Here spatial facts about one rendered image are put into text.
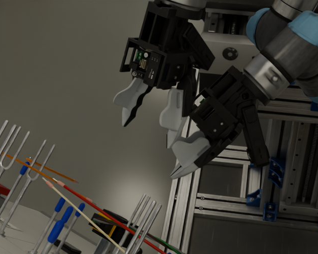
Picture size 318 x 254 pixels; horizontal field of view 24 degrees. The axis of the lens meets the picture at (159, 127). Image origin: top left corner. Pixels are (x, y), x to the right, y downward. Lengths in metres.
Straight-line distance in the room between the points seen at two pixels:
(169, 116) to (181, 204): 1.38
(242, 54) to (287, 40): 0.38
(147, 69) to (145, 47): 0.03
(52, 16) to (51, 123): 0.79
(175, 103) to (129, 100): 0.08
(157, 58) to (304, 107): 0.87
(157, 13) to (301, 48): 0.30
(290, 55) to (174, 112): 0.25
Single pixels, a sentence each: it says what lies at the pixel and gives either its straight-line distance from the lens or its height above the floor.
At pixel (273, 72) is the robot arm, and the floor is 1.30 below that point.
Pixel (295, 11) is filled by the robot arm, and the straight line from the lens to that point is 1.37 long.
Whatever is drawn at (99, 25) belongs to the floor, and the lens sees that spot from 3.62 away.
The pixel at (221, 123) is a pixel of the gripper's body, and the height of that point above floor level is 1.23.
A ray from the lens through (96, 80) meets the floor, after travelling 3.28.
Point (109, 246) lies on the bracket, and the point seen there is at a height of 1.13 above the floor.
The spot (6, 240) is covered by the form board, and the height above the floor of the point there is 1.28.
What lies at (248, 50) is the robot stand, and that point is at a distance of 1.60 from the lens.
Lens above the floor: 2.05
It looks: 42 degrees down
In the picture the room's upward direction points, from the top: straight up
